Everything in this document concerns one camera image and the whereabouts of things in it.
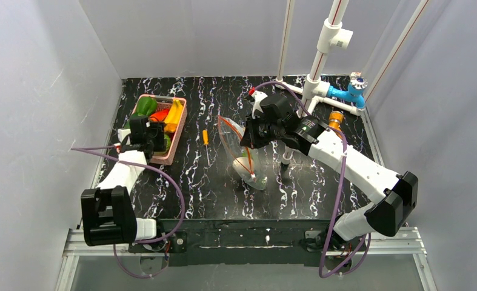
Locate pink plastic basket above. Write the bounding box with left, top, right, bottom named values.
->
left=132, top=94, right=187, bottom=166

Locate clear zip top bag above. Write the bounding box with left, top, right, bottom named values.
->
left=218, top=116, right=267, bottom=190

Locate white radish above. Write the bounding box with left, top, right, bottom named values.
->
left=232, top=156, right=256, bottom=179

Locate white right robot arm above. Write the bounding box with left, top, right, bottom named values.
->
left=240, top=91, right=418, bottom=243

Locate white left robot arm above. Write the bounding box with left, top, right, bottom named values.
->
left=81, top=116, right=167, bottom=246

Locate green cabbage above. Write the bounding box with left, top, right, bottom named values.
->
left=164, top=134, right=172, bottom=153

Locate orange carrot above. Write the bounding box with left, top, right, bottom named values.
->
left=149, top=109, right=170, bottom=122

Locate yellow banana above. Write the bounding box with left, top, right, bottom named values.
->
left=164, top=99, right=184, bottom=134

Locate green cucumber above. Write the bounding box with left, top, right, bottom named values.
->
left=124, top=96, right=158, bottom=129

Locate orange plastic faucet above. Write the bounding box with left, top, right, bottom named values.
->
left=329, top=111, right=344, bottom=130

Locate blue plastic faucet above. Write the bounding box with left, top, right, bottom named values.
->
left=327, top=76, right=368, bottom=109

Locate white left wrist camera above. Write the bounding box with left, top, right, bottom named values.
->
left=116, top=129, right=131, bottom=155

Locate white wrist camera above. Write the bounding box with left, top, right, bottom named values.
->
left=249, top=88, right=268, bottom=119
left=116, top=129, right=131, bottom=155

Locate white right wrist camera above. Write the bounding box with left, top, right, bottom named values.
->
left=249, top=88, right=268, bottom=119

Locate orange handle screwdriver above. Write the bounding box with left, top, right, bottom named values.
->
left=202, top=129, right=210, bottom=166

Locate white pvc pipe frame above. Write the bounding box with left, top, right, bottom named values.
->
left=274, top=0, right=430, bottom=166

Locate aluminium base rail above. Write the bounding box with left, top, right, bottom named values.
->
left=55, top=227, right=437, bottom=290

